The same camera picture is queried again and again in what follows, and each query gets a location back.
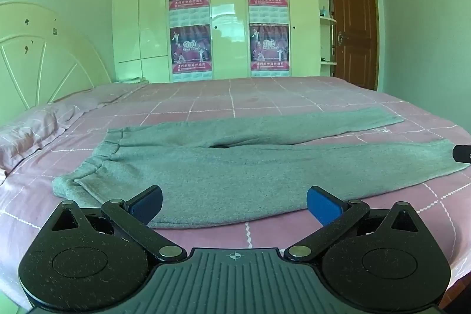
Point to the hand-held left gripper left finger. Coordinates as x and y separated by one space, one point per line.
145 205

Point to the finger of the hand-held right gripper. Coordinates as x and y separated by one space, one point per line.
463 154

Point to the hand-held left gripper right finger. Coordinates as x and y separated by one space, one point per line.
323 205

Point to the grey pants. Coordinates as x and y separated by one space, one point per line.
235 170

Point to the pink pillow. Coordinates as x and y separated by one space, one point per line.
25 137

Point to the pink checked bed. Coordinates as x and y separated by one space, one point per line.
235 97

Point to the brown wooden door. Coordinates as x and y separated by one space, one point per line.
355 23

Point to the cream corner shelf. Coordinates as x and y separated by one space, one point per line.
324 30

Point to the cream headboard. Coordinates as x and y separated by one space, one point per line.
40 60

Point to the small teal item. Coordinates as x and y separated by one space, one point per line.
324 11

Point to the cream glossy wardrobe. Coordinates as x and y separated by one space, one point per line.
228 5

